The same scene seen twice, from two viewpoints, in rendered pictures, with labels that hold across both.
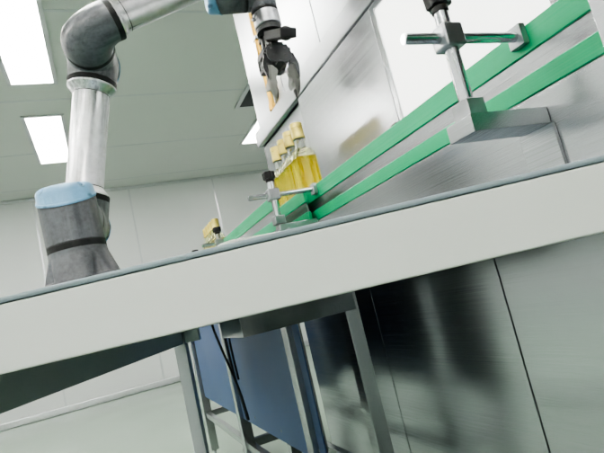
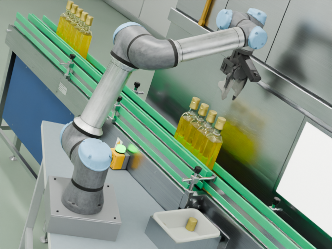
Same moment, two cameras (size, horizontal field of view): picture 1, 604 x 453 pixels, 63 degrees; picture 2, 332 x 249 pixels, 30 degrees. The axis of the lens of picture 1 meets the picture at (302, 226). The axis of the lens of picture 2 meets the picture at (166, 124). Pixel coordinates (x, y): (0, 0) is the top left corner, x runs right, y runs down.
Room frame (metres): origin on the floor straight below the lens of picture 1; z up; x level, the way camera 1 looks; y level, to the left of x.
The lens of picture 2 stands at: (-0.85, 0.93, 1.99)
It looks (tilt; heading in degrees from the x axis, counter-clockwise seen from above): 22 degrees down; 340
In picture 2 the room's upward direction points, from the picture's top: 19 degrees clockwise
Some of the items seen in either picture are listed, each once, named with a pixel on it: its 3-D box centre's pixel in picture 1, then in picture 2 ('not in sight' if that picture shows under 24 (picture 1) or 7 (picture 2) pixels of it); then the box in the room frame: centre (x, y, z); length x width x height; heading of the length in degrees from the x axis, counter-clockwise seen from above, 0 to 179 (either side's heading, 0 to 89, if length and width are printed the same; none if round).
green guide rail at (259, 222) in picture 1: (209, 263); (86, 83); (1.95, 0.39, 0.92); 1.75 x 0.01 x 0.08; 23
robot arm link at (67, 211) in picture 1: (70, 214); (92, 161); (1.02, 0.47, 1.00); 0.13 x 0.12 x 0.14; 16
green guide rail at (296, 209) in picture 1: (227, 260); (99, 84); (1.98, 0.32, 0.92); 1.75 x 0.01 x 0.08; 23
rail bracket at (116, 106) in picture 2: (213, 247); (110, 109); (1.65, 0.30, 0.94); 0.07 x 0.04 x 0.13; 113
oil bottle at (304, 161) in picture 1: (310, 187); (207, 155); (1.27, -0.04, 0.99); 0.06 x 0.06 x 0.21; 23
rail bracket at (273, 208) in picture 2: not in sight; (274, 212); (0.98, -0.25, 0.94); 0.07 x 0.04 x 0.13; 113
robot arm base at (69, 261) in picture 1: (81, 267); (85, 190); (1.02, 0.47, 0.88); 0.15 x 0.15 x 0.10
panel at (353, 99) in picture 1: (387, 80); (286, 152); (1.09, -0.27, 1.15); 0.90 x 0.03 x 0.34; 23
